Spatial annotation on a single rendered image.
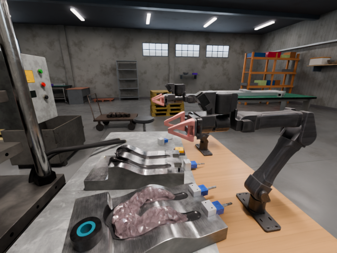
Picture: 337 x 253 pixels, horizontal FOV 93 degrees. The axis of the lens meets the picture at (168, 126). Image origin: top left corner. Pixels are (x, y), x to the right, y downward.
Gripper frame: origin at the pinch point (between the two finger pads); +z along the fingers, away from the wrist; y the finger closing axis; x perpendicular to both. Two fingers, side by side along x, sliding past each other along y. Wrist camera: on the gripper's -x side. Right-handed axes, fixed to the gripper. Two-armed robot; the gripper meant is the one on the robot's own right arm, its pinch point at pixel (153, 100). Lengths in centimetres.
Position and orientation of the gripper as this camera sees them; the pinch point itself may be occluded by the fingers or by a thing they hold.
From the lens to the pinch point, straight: 108.6
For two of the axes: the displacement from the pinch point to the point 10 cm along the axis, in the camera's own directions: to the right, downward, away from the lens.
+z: -9.9, 0.7, -1.6
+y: 1.7, 3.0, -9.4
